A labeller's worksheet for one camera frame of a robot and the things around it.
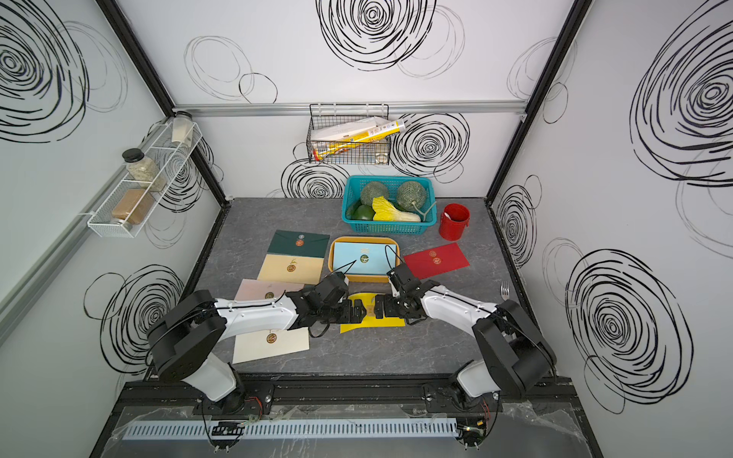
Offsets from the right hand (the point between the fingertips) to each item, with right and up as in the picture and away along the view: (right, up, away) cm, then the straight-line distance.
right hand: (387, 312), depth 88 cm
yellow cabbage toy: (0, +32, +16) cm, 36 cm away
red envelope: (+19, +14, +14) cm, 27 cm away
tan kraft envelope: (-33, +12, +11) cm, 37 cm away
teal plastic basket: (-12, +42, +28) cm, 52 cm away
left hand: (-9, -1, -2) cm, 9 cm away
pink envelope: (-41, +6, +6) cm, 41 cm away
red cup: (+25, +29, +13) cm, 40 cm away
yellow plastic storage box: (-6, +22, +13) cm, 26 cm away
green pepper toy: (-9, +32, +17) cm, 38 cm away
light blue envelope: (-8, +15, +9) cm, 20 cm away
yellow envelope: (-5, -1, -4) cm, 7 cm away
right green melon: (+11, +38, +20) cm, 45 cm away
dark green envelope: (-32, +20, +17) cm, 42 cm away
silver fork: (+39, +5, +6) cm, 40 cm away
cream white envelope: (-35, -8, -4) cm, 36 cm away
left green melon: (-5, +41, +21) cm, 46 cm away
